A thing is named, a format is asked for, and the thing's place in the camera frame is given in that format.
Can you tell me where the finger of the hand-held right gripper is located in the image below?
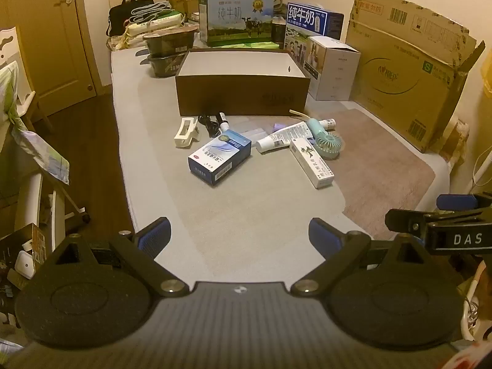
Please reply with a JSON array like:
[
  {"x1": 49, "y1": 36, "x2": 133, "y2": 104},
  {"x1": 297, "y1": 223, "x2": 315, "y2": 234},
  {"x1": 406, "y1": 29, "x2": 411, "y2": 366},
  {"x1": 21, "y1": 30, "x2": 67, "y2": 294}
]
[
  {"x1": 385, "y1": 208, "x2": 430, "y2": 244},
  {"x1": 436, "y1": 193, "x2": 492, "y2": 211}
]

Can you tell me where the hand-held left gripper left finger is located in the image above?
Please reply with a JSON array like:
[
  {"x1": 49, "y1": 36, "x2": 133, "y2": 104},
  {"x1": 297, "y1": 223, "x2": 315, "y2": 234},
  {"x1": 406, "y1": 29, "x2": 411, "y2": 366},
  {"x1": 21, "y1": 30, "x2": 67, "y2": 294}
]
[{"x1": 47, "y1": 217, "x2": 191, "y2": 298}]

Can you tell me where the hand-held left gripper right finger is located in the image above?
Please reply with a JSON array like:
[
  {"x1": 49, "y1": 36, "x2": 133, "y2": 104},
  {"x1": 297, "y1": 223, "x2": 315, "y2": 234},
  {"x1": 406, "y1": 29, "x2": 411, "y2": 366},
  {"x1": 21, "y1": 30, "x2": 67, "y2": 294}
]
[{"x1": 290, "y1": 217, "x2": 436, "y2": 297}]

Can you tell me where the long white box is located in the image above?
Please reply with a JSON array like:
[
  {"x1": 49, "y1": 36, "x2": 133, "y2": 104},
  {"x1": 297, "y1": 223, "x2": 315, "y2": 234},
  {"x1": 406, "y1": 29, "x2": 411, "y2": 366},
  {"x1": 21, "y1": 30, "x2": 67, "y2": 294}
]
[{"x1": 289, "y1": 137, "x2": 335, "y2": 189}]

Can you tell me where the teal mini fan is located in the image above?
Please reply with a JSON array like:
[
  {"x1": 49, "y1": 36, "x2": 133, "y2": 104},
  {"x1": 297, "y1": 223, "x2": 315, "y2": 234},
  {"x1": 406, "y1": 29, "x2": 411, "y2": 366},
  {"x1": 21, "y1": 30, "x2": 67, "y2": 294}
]
[{"x1": 305, "y1": 118, "x2": 347, "y2": 161}]

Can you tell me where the blue medicine box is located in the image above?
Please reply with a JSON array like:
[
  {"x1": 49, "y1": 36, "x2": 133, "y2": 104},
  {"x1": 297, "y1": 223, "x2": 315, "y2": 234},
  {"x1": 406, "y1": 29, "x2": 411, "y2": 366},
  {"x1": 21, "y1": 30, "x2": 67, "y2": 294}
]
[{"x1": 188, "y1": 130, "x2": 252, "y2": 187}]

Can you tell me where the white hair clip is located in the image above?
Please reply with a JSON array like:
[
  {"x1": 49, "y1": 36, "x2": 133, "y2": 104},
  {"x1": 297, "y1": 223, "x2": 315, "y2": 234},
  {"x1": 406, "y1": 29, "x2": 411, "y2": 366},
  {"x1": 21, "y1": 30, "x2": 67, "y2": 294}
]
[{"x1": 174, "y1": 116, "x2": 200, "y2": 149}]

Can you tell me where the white tube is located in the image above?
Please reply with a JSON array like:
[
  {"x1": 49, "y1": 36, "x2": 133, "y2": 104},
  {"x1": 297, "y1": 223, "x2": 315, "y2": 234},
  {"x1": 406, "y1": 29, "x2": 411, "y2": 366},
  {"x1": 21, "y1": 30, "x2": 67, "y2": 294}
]
[{"x1": 256, "y1": 120, "x2": 314, "y2": 153}]

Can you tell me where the black cable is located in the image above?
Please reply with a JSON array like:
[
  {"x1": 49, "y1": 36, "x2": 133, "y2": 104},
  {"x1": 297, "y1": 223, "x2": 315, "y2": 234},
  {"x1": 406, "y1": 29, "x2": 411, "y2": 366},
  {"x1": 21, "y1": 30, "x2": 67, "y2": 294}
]
[{"x1": 198, "y1": 114, "x2": 223, "y2": 138}]

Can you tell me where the clear plastic box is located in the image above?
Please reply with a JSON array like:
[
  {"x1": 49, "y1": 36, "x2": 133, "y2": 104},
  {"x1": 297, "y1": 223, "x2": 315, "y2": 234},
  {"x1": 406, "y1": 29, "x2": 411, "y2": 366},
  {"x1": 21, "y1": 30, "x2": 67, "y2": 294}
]
[{"x1": 240, "y1": 125, "x2": 270, "y2": 141}]

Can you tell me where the beige brown mat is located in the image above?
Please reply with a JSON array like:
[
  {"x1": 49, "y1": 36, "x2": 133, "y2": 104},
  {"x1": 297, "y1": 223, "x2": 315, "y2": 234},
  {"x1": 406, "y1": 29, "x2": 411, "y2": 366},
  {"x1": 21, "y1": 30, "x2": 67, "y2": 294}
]
[{"x1": 137, "y1": 81, "x2": 437, "y2": 277}]

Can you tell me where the white bed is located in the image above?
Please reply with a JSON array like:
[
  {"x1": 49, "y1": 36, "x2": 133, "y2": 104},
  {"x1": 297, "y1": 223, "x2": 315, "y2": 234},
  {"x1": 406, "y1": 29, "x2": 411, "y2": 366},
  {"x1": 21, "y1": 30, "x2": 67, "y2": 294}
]
[{"x1": 111, "y1": 44, "x2": 451, "y2": 289}]

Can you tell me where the white rack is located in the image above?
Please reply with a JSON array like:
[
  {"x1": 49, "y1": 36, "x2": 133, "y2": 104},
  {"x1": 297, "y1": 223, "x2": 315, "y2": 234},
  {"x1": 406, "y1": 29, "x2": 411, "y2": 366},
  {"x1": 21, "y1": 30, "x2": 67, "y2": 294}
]
[{"x1": 14, "y1": 172, "x2": 91, "y2": 247}]

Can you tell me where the large brown cardboard box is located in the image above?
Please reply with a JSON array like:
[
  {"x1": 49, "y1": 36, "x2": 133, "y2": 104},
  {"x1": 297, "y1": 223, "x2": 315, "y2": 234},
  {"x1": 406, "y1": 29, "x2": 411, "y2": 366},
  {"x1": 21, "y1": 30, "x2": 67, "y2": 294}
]
[{"x1": 344, "y1": 0, "x2": 487, "y2": 153}]

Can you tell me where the white box with photo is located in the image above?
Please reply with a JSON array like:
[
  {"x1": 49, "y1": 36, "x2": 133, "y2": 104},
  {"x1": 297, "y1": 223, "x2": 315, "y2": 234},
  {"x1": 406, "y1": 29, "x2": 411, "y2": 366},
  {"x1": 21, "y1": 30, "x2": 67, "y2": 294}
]
[{"x1": 302, "y1": 35, "x2": 362, "y2": 101}]

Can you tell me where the black plastic container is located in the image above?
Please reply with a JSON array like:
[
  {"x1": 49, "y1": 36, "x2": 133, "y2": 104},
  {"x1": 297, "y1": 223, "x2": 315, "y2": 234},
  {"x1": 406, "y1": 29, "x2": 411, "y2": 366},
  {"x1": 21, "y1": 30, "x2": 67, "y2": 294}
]
[
  {"x1": 142, "y1": 27, "x2": 200, "y2": 57},
  {"x1": 147, "y1": 52, "x2": 189, "y2": 78}
]

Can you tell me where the yellow printed pack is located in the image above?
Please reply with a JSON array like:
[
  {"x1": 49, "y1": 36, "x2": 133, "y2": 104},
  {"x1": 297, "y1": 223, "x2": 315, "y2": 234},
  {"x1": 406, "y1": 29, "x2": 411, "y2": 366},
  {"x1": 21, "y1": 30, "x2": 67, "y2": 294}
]
[{"x1": 109, "y1": 31, "x2": 149, "y2": 50}]

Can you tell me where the white tissue pack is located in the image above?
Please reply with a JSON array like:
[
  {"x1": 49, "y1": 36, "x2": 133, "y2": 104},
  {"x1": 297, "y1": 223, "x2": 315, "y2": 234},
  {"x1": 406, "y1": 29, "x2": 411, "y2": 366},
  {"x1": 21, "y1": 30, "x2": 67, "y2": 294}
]
[{"x1": 127, "y1": 11, "x2": 188, "y2": 39}]

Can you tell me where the wooden door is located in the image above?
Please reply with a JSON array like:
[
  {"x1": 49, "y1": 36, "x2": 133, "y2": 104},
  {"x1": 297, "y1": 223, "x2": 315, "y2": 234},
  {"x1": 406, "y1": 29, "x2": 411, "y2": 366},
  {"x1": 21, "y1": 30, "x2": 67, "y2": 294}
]
[{"x1": 0, "y1": 0, "x2": 103, "y2": 97}]

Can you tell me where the blue milk carton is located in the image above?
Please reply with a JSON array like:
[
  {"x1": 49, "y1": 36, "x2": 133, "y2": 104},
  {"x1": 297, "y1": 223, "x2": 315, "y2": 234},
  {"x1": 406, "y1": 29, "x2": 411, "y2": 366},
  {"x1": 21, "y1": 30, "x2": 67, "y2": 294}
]
[{"x1": 284, "y1": 2, "x2": 345, "y2": 68}]

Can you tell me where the black bag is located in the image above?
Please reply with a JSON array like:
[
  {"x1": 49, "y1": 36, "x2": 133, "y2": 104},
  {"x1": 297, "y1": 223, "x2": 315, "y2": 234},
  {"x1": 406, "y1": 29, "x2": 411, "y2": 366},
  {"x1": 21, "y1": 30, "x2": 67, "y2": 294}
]
[{"x1": 105, "y1": 0, "x2": 154, "y2": 39}]

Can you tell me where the bundle of grey hangers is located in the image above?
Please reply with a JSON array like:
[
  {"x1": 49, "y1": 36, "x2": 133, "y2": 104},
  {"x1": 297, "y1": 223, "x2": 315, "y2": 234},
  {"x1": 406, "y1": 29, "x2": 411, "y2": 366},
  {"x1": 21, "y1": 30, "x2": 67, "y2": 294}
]
[{"x1": 129, "y1": 2, "x2": 174, "y2": 24}]

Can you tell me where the green milk carton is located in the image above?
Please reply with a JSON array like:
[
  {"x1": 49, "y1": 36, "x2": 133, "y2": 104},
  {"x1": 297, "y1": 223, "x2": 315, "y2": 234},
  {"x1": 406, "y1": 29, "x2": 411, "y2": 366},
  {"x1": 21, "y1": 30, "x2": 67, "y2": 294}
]
[{"x1": 198, "y1": 0, "x2": 276, "y2": 49}]

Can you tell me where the white chair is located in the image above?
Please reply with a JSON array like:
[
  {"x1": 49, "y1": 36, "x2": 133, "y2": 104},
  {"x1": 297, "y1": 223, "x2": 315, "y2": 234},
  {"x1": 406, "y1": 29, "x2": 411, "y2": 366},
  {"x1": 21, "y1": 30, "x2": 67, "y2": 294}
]
[{"x1": 0, "y1": 27, "x2": 43, "y2": 127}]

